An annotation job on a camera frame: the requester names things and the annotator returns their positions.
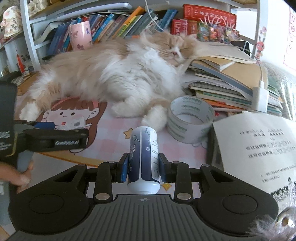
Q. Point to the printed desk mat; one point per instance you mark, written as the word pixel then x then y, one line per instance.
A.
pixel 111 129

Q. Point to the packing tape roll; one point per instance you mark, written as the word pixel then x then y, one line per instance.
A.
pixel 185 132

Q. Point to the white bookshelf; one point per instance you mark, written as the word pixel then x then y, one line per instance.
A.
pixel 26 34

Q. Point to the red slim bottle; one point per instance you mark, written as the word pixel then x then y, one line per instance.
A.
pixel 20 63

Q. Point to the white printed booklet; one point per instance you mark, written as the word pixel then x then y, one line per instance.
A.
pixel 254 148

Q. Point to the fluffy cream cat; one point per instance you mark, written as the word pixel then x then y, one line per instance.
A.
pixel 127 74

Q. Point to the wall poster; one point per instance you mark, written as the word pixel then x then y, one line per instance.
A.
pixel 290 37

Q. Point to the colourful acrylic stands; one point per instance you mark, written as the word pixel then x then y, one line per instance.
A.
pixel 217 32

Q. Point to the red boxed book set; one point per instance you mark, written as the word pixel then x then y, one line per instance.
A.
pixel 208 14

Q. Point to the row of leaning books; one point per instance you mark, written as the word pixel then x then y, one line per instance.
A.
pixel 115 25

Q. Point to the white navy tube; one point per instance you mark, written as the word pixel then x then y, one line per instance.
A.
pixel 143 157

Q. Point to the white charger block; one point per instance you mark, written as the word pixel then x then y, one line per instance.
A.
pixel 261 99

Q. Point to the grey fur ball pendant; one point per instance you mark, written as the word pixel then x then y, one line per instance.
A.
pixel 272 224

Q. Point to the pink printed cup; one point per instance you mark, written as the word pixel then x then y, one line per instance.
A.
pixel 80 34

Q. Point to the stack of books and papers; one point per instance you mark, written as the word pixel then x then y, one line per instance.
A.
pixel 231 76

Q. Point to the person's left hand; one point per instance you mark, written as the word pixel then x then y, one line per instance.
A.
pixel 13 177

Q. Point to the cartoon figure wall sticker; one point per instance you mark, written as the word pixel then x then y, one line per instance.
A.
pixel 261 45

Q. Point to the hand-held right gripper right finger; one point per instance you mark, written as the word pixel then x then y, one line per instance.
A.
pixel 163 169

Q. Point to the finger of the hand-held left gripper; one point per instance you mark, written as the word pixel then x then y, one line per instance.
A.
pixel 44 125
pixel 57 139

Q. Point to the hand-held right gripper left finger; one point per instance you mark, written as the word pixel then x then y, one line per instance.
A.
pixel 124 166

